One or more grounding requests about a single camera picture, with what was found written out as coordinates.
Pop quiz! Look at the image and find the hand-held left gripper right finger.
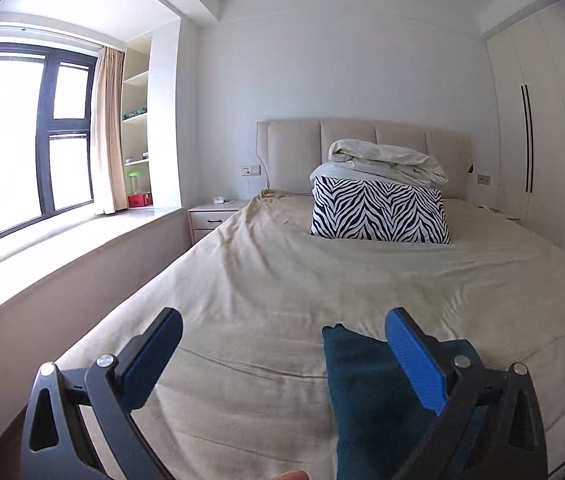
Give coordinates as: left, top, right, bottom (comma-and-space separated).
385, 308, 548, 480

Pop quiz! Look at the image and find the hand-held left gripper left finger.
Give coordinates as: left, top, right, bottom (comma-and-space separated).
21, 307, 184, 480

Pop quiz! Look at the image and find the dark teal knit sweater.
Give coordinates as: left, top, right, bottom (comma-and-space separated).
321, 324, 489, 480

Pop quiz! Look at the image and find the window seat ledge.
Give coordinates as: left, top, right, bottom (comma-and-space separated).
0, 204, 194, 461

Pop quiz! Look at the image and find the bed with cream sheet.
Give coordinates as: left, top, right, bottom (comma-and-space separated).
55, 189, 565, 480

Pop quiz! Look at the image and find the beige nightstand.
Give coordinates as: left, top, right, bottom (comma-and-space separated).
187, 200, 251, 246

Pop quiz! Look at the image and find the zebra print pillow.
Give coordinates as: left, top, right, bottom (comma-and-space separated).
311, 175, 452, 245

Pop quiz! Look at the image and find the white wardrobe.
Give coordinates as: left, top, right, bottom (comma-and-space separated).
483, 0, 565, 272

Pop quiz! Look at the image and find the folded cream duvet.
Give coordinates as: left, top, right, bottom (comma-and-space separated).
310, 138, 450, 196

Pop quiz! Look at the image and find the beige curtain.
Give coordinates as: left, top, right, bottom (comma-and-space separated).
93, 46, 126, 216

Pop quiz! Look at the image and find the beige upholstered headboard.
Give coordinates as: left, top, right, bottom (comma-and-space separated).
256, 119, 474, 202

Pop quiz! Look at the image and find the dark framed window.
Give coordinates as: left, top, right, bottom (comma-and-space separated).
0, 42, 98, 259

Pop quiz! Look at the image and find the white built-in shelf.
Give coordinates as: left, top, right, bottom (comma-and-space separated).
121, 32, 154, 209

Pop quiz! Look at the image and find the black wardrobe handle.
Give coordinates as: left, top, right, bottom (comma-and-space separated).
520, 85, 529, 194
525, 84, 535, 192

